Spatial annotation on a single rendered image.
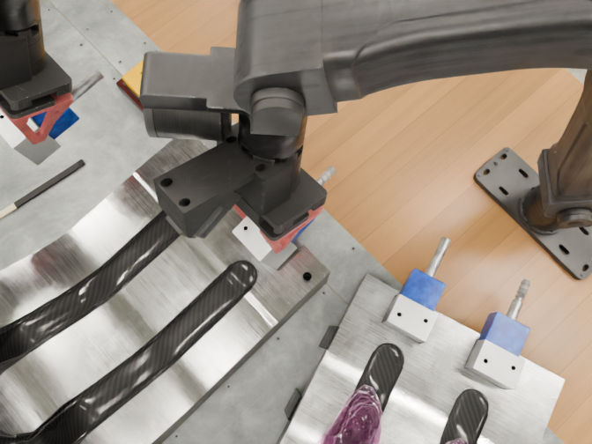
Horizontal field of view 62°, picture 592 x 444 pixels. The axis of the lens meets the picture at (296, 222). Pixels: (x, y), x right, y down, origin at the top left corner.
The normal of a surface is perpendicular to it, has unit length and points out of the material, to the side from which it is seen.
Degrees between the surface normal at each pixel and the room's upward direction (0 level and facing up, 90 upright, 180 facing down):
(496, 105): 0
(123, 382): 28
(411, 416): 20
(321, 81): 90
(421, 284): 0
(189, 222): 79
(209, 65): 6
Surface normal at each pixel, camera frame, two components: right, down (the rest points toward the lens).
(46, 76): 0.32, -0.54
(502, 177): -0.02, -0.25
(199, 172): 0.09, -0.58
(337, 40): -0.25, -0.25
